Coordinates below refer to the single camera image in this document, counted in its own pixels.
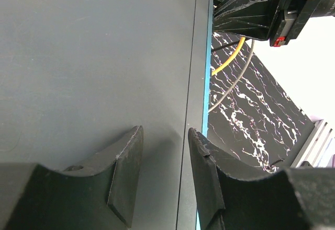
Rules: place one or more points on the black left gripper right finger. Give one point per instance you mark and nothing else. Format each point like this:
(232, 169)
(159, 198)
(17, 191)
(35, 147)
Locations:
(233, 195)

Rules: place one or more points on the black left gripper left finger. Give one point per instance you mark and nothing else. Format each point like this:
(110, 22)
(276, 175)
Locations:
(96, 193)

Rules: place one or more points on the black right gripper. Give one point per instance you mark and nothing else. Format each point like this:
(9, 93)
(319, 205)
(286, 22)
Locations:
(254, 18)

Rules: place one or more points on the dark grey network switch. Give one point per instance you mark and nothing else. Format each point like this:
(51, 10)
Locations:
(77, 74)

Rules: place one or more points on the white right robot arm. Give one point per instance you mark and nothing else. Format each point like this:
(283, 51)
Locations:
(327, 2)

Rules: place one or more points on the aluminium frame rail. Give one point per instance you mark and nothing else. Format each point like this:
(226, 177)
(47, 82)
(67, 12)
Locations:
(318, 149)

